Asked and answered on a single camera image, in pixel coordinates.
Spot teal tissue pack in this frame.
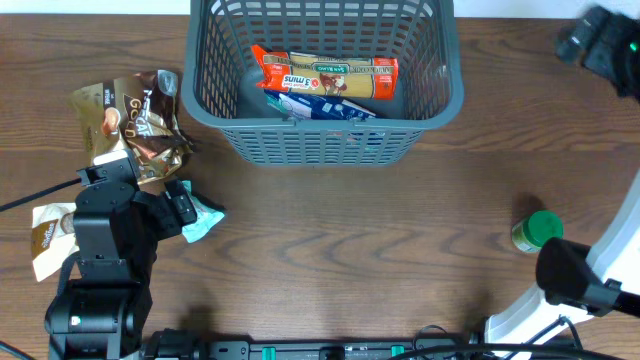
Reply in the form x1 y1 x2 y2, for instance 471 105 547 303
181 180 225 243

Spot green lid jar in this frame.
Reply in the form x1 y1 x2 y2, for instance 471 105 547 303
511 210 564 253

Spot blue pasta box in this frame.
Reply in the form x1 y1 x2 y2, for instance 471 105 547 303
264 90 377 120

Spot orange spaghetti pack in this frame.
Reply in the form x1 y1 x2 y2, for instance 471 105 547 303
251 45 399 100

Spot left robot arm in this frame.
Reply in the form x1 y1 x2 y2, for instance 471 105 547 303
45 159 197 359

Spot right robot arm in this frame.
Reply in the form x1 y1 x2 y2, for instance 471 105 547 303
473 6 639 359

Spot white brown snack bag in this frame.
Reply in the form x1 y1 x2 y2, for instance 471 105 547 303
31 203 79 282

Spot gold coffee bag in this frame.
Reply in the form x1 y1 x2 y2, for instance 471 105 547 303
70 70 191 184

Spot grey plastic basket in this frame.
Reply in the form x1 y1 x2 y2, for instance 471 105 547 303
182 0 464 166

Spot left black cable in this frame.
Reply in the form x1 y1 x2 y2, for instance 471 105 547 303
0 178 84 214

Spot black cable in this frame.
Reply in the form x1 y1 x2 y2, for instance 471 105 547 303
499 314 586 360
0 178 84 214

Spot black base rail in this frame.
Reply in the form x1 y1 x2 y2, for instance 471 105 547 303
142 329 579 360

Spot right black cable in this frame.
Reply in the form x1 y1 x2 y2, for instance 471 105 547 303
499 314 586 360

